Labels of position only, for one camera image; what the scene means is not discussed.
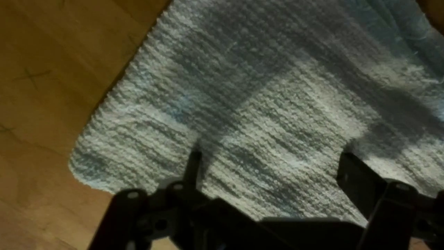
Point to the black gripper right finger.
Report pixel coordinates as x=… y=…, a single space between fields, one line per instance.
x=365 y=190

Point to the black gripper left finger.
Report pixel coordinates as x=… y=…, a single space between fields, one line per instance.
x=184 y=209

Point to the white terry towel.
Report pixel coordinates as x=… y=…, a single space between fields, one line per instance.
x=277 y=92

